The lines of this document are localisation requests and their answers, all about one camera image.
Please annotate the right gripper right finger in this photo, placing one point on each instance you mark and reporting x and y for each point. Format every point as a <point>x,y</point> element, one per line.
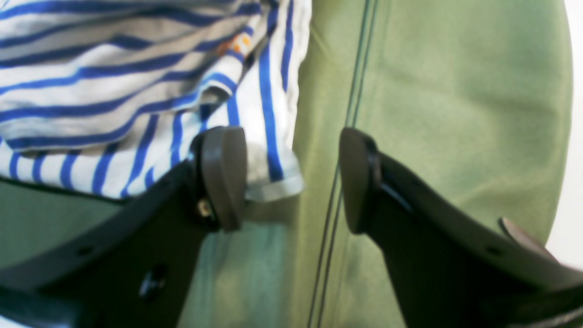
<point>448,270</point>

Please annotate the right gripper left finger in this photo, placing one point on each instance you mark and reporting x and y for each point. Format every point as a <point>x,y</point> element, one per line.
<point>135,269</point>

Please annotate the blue white striped t-shirt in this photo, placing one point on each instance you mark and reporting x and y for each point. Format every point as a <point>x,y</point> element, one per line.
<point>104,97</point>

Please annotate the green table cloth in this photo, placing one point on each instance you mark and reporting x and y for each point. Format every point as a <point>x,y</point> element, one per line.
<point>473,96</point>

